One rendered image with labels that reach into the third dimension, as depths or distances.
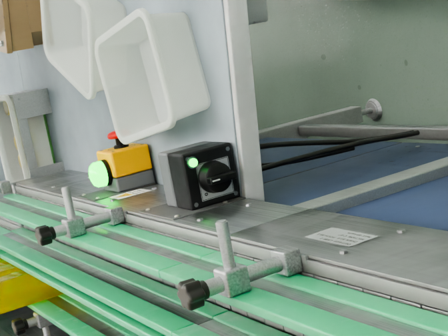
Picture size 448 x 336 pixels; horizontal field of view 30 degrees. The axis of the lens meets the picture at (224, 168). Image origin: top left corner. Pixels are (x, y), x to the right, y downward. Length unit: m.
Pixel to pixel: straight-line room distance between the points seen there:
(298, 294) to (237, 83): 0.42
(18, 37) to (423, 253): 1.14
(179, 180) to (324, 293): 0.42
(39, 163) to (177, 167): 0.77
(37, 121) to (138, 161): 0.50
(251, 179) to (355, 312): 0.49
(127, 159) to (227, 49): 0.35
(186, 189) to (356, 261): 0.40
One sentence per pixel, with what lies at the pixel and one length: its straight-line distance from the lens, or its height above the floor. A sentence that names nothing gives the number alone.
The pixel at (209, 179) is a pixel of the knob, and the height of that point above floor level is 0.82.
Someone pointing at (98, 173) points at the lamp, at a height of 0.85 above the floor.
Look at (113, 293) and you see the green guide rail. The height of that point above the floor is 0.95.
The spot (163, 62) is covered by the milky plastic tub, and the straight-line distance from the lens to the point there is 1.16.
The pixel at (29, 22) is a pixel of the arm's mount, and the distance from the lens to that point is 1.75.
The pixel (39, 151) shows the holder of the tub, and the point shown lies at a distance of 1.87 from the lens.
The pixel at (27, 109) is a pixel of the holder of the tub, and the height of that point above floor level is 0.80.
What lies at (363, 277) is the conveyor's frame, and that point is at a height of 0.88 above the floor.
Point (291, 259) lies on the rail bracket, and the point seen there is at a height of 0.89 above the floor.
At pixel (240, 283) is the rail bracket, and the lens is 0.81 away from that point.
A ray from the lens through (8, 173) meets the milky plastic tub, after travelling 2.02.
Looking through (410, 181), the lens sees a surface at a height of 0.58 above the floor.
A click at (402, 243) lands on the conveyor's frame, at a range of 0.84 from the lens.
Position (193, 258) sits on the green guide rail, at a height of 0.91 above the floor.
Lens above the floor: 1.32
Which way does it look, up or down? 28 degrees down
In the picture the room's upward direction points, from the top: 105 degrees counter-clockwise
